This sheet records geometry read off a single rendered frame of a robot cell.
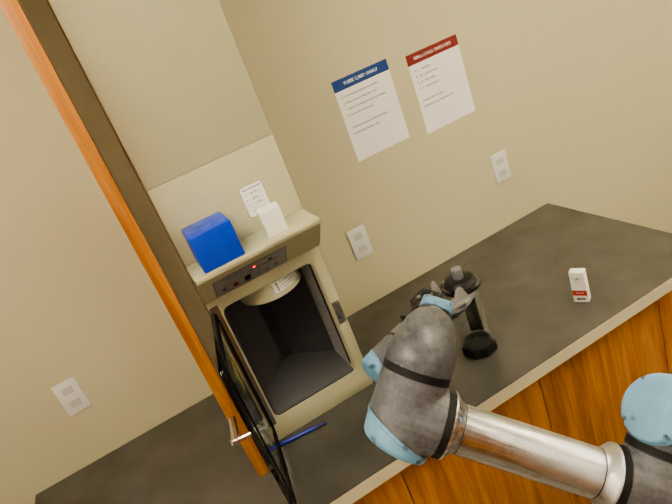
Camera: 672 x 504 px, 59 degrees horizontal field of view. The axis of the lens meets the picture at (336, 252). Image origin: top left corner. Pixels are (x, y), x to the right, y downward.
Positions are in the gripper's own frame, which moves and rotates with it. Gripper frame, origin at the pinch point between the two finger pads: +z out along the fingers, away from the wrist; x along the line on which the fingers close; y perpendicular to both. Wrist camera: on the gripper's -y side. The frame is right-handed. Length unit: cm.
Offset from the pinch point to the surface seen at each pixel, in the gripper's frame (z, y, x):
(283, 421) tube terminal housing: -53, -11, 26
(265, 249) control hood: -39, 40, 12
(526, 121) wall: 88, 5, 34
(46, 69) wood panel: -56, 92, 20
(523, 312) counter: 18.0, -21.8, -1.6
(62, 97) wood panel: -56, 87, 20
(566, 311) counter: 22.8, -22.2, -12.8
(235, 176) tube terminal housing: -32, 55, 22
